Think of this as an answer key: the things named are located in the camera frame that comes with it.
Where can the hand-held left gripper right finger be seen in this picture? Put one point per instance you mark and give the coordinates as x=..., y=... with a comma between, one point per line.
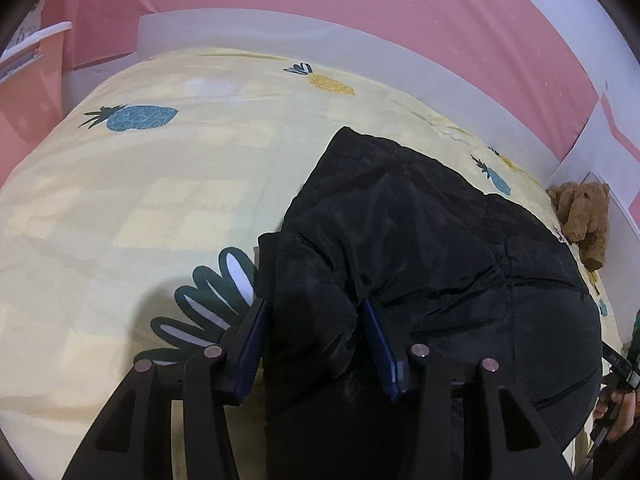
x=382, y=355

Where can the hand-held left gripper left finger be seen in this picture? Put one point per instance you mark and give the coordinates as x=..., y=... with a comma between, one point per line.
x=250, y=355

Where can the black hooded jacket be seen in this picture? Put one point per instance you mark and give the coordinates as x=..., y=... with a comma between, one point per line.
x=425, y=260

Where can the person's right hand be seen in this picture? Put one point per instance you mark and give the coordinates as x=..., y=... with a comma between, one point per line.
x=622, y=410

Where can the brown teddy bear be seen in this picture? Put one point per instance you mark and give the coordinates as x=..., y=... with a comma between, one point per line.
x=582, y=215

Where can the yellow pineapple print bed sheet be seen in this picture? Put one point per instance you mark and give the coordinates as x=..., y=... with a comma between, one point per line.
x=125, y=185

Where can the white bed headboard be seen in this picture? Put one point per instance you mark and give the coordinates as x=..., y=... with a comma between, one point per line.
x=310, y=27

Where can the pineapple print curtain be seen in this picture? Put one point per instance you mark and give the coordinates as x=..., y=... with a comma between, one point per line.
x=30, y=27

